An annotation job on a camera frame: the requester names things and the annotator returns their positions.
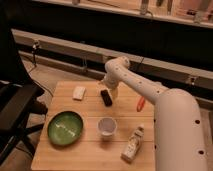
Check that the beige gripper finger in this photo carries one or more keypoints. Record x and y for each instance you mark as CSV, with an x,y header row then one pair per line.
x,y
114,93

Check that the black eraser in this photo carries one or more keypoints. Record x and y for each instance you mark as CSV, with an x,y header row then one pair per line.
x,y
106,98

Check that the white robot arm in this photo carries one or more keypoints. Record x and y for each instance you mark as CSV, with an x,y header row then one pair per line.
x,y
178,130

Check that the white sponge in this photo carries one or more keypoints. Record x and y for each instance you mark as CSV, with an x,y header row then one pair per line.
x,y
79,92

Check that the orange carrot toy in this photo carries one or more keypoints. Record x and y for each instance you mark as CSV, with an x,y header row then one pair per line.
x,y
140,104

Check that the wooden table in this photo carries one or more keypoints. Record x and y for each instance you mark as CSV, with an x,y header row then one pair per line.
x,y
90,152

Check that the white bottle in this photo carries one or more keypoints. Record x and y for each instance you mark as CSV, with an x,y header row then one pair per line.
x,y
133,144

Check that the green plate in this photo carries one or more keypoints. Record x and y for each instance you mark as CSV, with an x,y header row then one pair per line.
x,y
65,128

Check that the black office chair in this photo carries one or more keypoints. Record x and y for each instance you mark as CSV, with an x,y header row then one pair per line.
x,y
18,95

